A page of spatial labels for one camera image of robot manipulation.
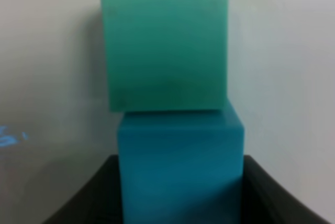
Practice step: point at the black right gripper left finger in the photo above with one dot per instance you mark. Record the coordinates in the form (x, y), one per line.
(99, 201)

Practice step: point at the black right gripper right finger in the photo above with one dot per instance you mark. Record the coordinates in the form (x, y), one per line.
(264, 200)

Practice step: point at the blue cube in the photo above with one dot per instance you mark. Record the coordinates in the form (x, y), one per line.
(181, 167)

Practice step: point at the green cube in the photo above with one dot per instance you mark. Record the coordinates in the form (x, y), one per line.
(166, 55)

